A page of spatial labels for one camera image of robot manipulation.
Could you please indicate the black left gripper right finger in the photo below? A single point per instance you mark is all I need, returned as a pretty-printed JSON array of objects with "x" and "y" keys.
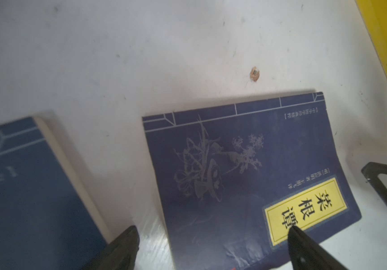
[{"x": 306, "y": 254}]

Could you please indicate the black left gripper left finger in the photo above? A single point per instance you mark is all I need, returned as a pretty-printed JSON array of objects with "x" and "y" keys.
[{"x": 120, "y": 254}]

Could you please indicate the navy book yellow label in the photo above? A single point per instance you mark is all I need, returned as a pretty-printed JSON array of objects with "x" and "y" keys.
[
  {"x": 234, "y": 179},
  {"x": 48, "y": 220}
]

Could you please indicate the small brown debris crumb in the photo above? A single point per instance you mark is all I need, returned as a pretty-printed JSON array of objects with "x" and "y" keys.
[{"x": 254, "y": 74}]

